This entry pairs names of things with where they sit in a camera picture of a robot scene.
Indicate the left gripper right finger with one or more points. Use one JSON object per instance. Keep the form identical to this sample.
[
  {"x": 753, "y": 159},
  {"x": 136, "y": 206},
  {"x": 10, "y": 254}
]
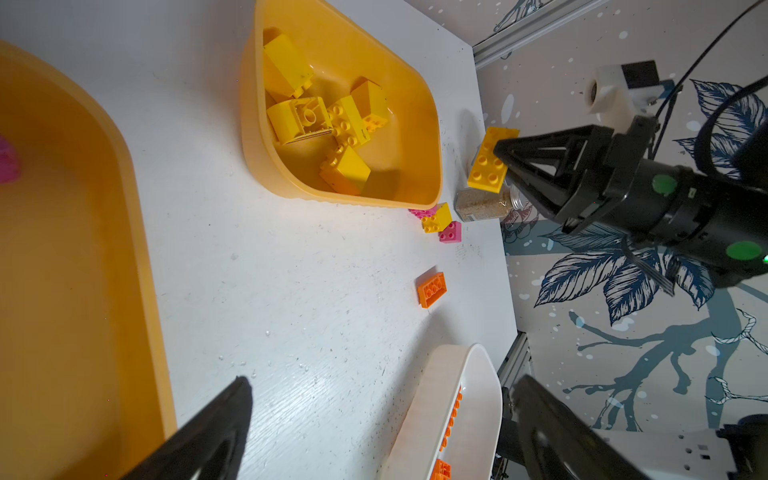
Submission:
[{"x": 558, "y": 445}]

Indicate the narrow yellow bin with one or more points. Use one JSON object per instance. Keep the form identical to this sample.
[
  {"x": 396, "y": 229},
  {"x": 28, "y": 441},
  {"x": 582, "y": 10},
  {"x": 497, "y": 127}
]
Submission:
[{"x": 85, "y": 387}]

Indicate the orange lego brick right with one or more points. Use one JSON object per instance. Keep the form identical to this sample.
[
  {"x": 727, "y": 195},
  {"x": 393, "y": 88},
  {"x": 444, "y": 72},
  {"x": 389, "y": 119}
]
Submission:
[{"x": 431, "y": 290}]

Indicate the white tray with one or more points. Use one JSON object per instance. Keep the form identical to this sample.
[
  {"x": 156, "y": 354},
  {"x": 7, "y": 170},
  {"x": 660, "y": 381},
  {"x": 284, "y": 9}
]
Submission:
[{"x": 472, "y": 445}]

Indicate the glass spice jar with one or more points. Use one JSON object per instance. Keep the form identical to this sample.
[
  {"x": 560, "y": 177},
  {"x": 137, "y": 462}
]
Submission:
[{"x": 472, "y": 204}]

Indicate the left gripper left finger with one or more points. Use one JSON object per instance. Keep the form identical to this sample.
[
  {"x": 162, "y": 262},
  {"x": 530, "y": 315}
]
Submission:
[{"x": 210, "y": 446}]

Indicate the orange long studded lego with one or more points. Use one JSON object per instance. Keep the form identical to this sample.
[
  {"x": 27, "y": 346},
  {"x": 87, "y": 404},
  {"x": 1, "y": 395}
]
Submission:
[{"x": 451, "y": 420}]

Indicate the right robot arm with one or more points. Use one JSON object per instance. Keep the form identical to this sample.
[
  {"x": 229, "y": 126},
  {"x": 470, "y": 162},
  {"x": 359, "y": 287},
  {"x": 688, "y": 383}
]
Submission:
[{"x": 701, "y": 213}]

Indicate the pink lego brick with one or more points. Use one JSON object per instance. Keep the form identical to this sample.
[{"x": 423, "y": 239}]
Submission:
[
  {"x": 420, "y": 214},
  {"x": 10, "y": 169}
]

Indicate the small yellow lego brick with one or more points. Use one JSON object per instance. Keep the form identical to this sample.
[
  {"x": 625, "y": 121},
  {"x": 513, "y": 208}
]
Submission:
[{"x": 287, "y": 73}]

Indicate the yellow lego arch brick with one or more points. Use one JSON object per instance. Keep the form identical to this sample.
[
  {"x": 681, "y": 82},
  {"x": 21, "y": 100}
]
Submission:
[{"x": 299, "y": 119}]

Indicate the yellow long lego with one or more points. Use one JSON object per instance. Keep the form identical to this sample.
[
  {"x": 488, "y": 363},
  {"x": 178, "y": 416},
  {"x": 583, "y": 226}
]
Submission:
[{"x": 488, "y": 172}]

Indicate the yellow lego slope brick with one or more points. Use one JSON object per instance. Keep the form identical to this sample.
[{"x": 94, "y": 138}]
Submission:
[{"x": 345, "y": 171}]

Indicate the wide yellow bin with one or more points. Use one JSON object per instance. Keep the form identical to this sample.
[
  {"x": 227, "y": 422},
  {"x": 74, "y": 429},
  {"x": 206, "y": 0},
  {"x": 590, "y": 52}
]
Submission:
[{"x": 404, "y": 156}]

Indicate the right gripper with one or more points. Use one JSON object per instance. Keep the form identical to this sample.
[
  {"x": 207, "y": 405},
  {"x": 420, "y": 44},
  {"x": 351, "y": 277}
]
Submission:
[{"x": 544, "y": 168}]

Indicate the yellow lego hollow brick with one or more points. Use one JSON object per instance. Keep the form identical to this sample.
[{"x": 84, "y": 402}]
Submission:
[{"x": 348, "y": 127}]

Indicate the orange curved lego piece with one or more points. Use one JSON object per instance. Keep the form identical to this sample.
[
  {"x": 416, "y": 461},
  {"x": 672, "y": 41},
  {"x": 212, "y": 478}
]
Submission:
[{"x": 441, "y": 470}]

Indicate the yellow lego large slope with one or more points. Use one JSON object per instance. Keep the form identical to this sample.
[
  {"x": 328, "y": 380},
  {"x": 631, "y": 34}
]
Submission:
[{"x": 438, "y": 221}]

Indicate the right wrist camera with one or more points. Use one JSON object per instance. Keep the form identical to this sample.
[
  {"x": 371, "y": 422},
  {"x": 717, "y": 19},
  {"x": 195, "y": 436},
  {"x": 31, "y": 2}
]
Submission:
[{"x": 620, "y": 93}]

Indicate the pink lego far right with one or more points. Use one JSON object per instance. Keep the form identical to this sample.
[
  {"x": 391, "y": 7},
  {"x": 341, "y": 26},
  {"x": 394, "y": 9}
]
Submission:
[{"x": 452, "y": 233}]

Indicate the yellow lego cube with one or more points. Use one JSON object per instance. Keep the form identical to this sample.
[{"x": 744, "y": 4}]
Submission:
[{"x": 372, "y": 105}]

